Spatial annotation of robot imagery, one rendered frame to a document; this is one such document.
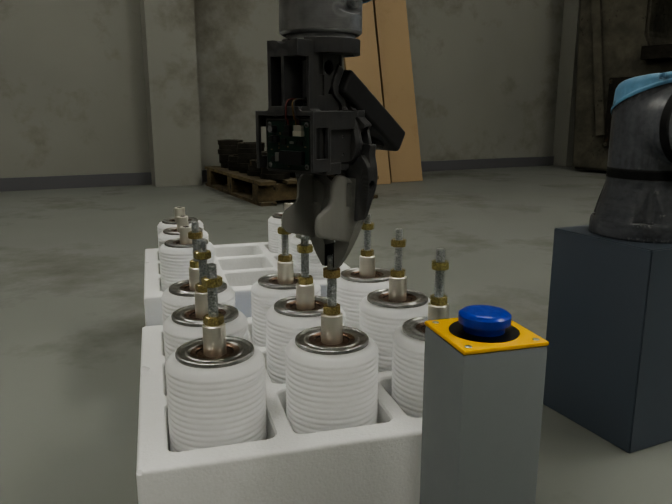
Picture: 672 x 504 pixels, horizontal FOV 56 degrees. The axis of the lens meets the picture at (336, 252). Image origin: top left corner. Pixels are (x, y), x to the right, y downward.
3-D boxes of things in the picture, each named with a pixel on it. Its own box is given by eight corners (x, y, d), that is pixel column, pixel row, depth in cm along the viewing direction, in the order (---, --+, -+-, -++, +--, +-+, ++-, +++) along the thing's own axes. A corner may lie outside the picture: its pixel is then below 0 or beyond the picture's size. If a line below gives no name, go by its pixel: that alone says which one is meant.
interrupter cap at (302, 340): (279, 344, 64) (279, 338, 64) (330, 326, 70) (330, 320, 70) (333, 364, 60) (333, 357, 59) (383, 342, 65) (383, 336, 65)
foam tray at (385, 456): (394, 407, 105) (396, 303, 101) (525, 567, 68) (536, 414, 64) (150, 440, 94) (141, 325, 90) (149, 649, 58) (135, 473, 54)
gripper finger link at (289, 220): (272, 268, 62) (272, 173, 59) (312, 257, 66) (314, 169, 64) (295, 274, 60) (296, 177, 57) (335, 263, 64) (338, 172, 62)
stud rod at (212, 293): (209, 341, 61) (205, 265, 59) (209, 337, 62) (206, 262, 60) (219, 340, 61) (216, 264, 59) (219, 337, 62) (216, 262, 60)
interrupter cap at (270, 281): (262, 293, 82) (262, 288, 82) (254, 278, 89) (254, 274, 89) (318, 289, 84) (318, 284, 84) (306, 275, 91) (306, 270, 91)
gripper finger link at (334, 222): (302, 276, 59) (298, 177, 57) (342, 264, 63) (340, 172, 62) (327, 280, 57) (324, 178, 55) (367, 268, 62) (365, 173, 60)
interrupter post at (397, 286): (383, 301, 79) (384, 276, 78) (396, 297, 81) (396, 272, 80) (398, 305, 77) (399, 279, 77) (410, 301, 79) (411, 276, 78)
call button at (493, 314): (493, 325, 52) (494, 301, 51) (520, 342, 48) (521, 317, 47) (448, 330, 51) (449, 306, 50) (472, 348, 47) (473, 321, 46)
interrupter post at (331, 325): (315, 344, 65) (315, 313, 64) (331, 337, 66) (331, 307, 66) (332, 349, 63) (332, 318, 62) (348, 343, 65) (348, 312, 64)
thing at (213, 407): (169, 552, 60) (158, 376, 56) (179, 493, 69) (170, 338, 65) (270, 543, 62) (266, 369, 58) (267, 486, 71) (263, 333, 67)
